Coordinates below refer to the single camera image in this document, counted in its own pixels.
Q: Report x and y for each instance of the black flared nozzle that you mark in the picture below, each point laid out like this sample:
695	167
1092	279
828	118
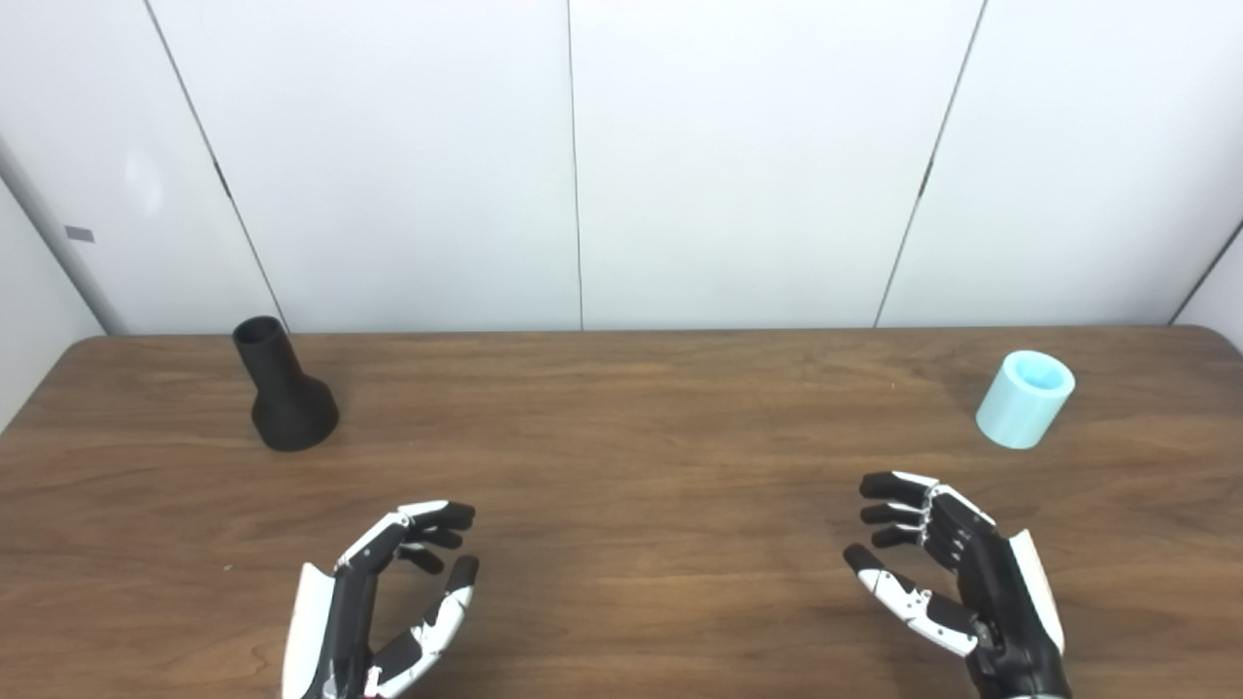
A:
289	408

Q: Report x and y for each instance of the light blue cylinder cup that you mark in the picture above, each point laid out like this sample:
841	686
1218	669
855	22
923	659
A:
1020	408

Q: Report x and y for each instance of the white and black left hand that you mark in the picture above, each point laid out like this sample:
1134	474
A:
345	621

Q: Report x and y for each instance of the white and black right hand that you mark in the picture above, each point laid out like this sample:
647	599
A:
991	582

